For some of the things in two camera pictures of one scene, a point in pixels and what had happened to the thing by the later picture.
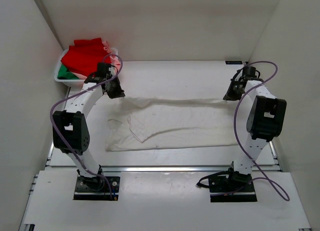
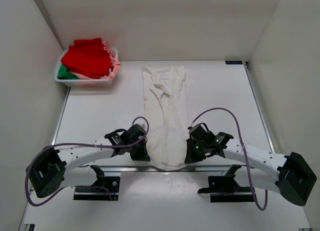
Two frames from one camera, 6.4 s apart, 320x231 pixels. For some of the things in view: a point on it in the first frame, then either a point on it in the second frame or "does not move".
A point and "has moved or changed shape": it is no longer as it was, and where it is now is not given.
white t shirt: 150,123 has moved or changed shape
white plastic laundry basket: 74,83 does not move
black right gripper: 229,95 → 191,157
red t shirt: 83,57 does not move
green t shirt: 63,74 does not move
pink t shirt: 114,62 does not move
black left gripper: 119,92 → 142,154
